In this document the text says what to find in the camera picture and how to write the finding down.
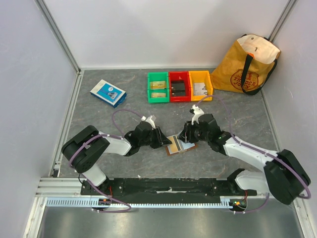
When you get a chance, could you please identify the yellow plastic bin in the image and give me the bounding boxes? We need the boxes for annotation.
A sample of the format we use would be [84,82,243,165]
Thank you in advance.
[188,70,213,102]

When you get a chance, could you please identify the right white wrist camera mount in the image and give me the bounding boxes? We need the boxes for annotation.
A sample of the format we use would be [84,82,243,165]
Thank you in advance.
[190,105,205,125]

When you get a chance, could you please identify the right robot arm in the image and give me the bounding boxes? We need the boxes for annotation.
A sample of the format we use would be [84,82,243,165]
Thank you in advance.
[178,114,311,205]

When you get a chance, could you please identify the aluminium frame rail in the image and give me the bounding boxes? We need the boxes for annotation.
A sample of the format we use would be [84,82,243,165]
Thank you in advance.
[36,178,82,197]

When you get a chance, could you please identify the gold card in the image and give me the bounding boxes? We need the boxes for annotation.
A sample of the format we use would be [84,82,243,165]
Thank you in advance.
[150,81,166,90]
[151,92,166,98]

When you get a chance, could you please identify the gold card upper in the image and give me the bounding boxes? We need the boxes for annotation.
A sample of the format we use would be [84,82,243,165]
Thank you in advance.
[150,81,166,90]

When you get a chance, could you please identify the silver card in yellow bin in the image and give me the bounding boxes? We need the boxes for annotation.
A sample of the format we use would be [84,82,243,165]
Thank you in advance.
[193,82,208,96]

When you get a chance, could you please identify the green plastic bin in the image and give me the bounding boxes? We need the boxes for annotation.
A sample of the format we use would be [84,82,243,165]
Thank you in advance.
[147,71,170,103]

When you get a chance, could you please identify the slotted cable duct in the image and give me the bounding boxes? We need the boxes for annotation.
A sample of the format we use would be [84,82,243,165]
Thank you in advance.
[46,197,233,209]

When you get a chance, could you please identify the gold card lower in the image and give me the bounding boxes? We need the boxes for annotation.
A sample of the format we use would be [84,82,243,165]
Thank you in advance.
[151,92,166,98]

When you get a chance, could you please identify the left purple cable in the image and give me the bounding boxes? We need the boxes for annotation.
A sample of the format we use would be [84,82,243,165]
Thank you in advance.
[68,109,146,214]

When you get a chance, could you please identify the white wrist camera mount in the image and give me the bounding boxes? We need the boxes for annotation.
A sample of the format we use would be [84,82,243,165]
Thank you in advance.
[141,115,156,129]
[190,105,205,125]

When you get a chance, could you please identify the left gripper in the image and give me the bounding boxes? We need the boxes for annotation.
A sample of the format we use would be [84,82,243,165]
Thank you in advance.
[139,125,172,149]

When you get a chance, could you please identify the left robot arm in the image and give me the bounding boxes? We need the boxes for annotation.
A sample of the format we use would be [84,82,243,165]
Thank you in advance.
[61,121,172,195]

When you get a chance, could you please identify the brown leather card holder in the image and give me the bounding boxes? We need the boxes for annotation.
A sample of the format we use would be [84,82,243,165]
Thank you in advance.
[165,134,197,156]

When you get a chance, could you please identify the yellow Trader Joe's tote bag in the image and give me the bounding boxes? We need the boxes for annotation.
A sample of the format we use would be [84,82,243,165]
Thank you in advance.
[211,34,281,96]

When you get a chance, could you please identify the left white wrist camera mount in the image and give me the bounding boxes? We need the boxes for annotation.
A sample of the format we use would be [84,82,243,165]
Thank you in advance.
[141,115,156,129]

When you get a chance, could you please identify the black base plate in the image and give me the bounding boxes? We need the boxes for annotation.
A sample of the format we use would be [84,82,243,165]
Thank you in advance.
[80,177,258,203]

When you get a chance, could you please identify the red plastic bin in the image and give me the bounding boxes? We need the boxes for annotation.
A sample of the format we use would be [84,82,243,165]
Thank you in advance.
[168,71,191,102]

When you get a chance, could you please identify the blue and white box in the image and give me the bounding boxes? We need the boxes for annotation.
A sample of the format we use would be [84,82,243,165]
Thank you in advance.
[90,79,127,108]

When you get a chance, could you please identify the black cards in red bin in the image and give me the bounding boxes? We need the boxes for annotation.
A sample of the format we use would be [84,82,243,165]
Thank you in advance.
[171,80,186,97]

